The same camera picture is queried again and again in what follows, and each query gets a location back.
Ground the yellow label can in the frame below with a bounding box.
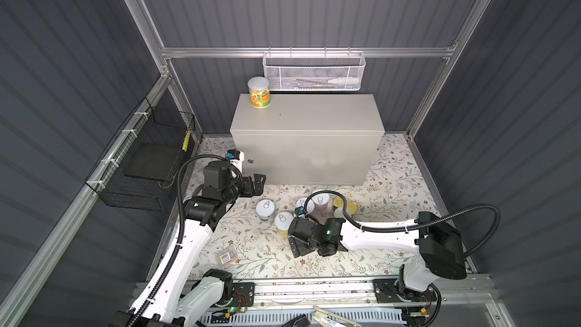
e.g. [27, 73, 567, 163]
[275, 211, 294, 236]

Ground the green orange label can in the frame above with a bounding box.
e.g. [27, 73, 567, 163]
[248, 77, 271, 108]

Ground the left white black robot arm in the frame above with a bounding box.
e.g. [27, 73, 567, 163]
[109, 154, 266, 326]

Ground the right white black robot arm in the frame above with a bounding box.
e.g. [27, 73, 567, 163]
[288, 211, 468, 301]

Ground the orange can plain lid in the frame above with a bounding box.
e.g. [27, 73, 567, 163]
[334, 208, 346, 219]

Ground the blue grey label can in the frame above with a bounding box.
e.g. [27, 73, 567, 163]
[256, 199, 276, 223]

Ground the pink label can front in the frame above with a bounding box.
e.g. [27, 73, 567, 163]
[295, 198, 315, 214]

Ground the pink label can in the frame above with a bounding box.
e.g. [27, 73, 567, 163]
[311, 192, 330, 212]
[295, 198, 315, 214]

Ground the pink label can back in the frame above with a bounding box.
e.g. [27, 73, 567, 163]
[311, 192, 330, 212]

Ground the gold flat sardine tin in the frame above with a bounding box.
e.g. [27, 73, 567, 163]
[332, 196, 359, 216]

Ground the yellow tag on basket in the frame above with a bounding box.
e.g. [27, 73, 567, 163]
[182, 130, 191, 151]

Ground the grey metal cabinet box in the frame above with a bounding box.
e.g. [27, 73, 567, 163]
[230, 94, 385, 186]

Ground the small clear plastic box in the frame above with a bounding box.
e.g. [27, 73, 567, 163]
[216, 245, 238, 266]

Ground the white tube in basket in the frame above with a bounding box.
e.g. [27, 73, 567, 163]
[327, 77, 360, 87]

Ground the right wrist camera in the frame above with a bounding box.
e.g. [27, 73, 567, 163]
[294, 207, 306, 217]

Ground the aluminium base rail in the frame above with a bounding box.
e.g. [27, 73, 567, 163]
[235, 274, 499, 310]

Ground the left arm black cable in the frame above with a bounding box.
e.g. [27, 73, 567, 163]
[122, 154, 241, 327]

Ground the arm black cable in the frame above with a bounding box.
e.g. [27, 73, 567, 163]
[122, 154, 241, 327]
[303, 189, 501, 257]

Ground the black wire wall basket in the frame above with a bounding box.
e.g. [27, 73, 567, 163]
[86, 101, 196, 212]

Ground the white wire mesh basket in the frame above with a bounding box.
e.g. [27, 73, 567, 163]
[262, 51, 366, 92]

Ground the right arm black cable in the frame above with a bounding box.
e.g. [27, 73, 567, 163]
[303, 189, 501, 257]

